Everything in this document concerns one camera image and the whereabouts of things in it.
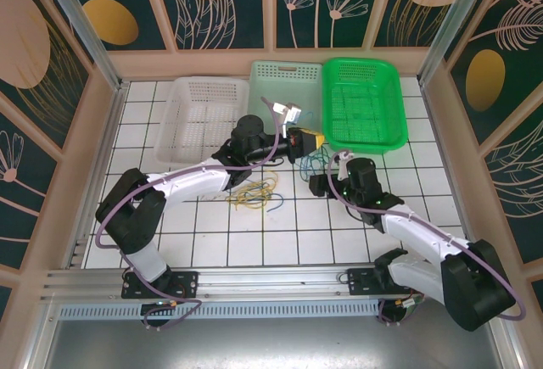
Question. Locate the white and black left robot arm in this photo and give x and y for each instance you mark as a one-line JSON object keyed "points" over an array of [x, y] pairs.
{"points": [[191, 178]]}

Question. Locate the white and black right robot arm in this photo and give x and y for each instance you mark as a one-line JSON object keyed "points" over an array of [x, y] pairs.
{"points": [[424, 233]]}

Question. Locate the white plastic basket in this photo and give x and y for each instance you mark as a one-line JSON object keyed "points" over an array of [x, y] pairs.
{"points": [[199, 131]]}

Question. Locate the pale mint plastic basket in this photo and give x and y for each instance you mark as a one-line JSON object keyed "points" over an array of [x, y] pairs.
{"points": [[271, 80]]}

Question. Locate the bright green plastic basket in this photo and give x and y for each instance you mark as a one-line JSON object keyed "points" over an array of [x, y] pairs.
{"points": [[360, 102]]}

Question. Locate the grey metal floor plate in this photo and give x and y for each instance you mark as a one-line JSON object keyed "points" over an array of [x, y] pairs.
{"points": [[271, 345]]}

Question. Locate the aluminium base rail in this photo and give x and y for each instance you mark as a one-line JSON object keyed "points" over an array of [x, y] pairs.
{"points": [[271, 277]]}

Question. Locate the aluminium corner post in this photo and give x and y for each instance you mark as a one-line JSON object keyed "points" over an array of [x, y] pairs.
{"points": [[85, 29], [454, 21]]}

